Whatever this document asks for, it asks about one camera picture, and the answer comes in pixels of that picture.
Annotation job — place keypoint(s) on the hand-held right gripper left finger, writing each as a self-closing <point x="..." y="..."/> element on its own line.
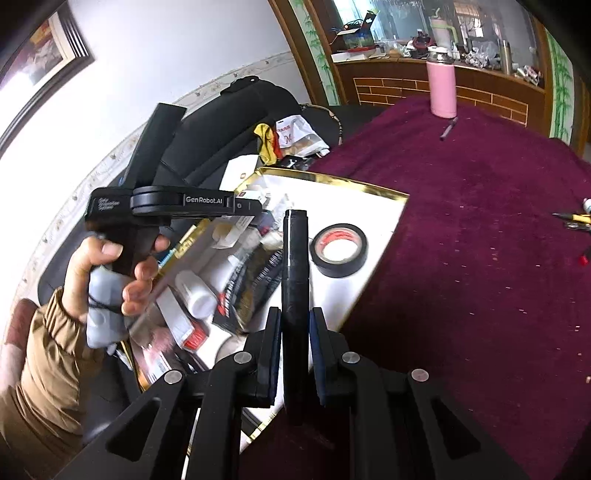
<point x="274" y="350"/>

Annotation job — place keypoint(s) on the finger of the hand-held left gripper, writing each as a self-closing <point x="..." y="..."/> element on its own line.
<point x="249" y="206"/>

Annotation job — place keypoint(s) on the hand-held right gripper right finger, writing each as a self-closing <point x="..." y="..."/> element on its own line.
<point x="321" y="360"/>

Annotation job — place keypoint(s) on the black snack packet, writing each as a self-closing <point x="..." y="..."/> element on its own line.
<point x="251" y="286"/>

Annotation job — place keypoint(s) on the grey box red end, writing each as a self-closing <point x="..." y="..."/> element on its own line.
<point x="187" y="330"/>

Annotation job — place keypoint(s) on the black tape roll red core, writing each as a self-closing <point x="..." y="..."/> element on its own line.
<point x="339" y="271"/>

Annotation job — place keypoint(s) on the white pill bottle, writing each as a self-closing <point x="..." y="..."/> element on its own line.
<point x="196" y="295"/>

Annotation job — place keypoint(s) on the gold rimmed gift box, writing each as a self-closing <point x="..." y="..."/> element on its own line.
<point x="369" y="217"/>

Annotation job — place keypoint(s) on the person's left forearm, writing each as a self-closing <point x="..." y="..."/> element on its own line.
<point x="41" y="369"/>

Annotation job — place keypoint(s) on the person's left hand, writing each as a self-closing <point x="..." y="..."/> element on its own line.
<point x="76" y="281"/>

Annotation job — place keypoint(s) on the white box orange logo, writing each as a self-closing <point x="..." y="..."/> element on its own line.
<point x="242" y="170"/>

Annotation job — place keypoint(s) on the yellow cloth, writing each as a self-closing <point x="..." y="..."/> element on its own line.
<point x="268" y="138"/>

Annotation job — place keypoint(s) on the black leather sofa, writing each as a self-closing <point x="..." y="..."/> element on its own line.
<point x="217" y="129"/>

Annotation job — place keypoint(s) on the plastic bag red print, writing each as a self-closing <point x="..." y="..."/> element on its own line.
<point x="300" y="136"/>

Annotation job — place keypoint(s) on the dark printed box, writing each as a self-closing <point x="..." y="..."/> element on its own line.
<point x="358" y="32"/>

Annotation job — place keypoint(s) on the dark grey pen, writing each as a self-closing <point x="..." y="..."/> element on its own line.
<point x="448" y="129"/>

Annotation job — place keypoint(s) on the wooden cabinet with mirror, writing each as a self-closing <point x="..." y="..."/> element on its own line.
<point x="438" y="97"/>

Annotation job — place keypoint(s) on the pink thermos bottle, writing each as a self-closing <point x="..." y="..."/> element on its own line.
<point x="442" y="87"/>

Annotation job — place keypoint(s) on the red black pot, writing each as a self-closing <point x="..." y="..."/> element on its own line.
<point x="421" y="44"/>

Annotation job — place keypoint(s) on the white green tumbler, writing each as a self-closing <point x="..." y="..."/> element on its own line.
<point x="441" y="30"/>

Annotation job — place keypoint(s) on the black marker red cap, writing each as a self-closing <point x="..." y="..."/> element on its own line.
<point x="586" y="259"/>

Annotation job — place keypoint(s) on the yellow black pen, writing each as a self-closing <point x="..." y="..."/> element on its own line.
<point x="577" y="216"/>

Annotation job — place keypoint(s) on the steel thermos flask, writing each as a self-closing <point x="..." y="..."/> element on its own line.
<point x="506" y="55"/>

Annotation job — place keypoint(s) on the framed wall picture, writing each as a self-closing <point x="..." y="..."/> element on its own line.
<point x="41" y="60"/>

